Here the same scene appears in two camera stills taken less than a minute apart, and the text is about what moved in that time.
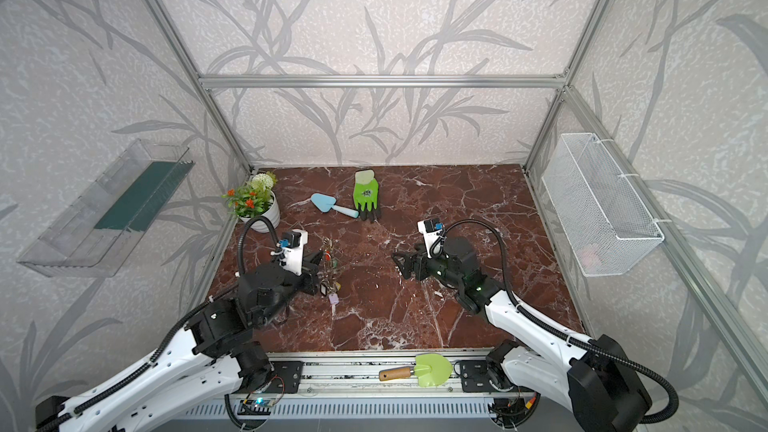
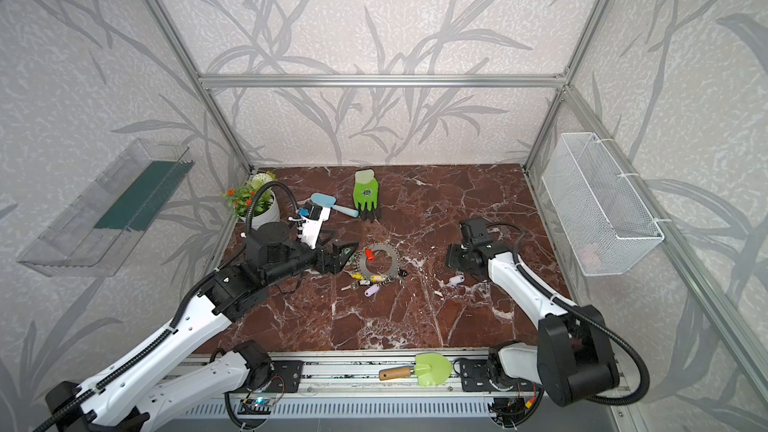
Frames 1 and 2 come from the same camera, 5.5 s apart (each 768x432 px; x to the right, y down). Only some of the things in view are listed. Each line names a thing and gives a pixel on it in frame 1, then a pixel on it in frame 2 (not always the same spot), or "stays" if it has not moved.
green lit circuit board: x=255 y=407 stays
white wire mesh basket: x=602 y=219 stays
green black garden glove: x=366 y=195 stays
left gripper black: x=312 y=271 -> x=324 y=258
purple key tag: x=333 y=299 -> x=374 y=288
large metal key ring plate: x=331 y=272 -> x=378 y=275
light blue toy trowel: x=326 y=203 stays
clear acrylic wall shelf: x=95 y=234 stays
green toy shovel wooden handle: x=429 y=370 stays
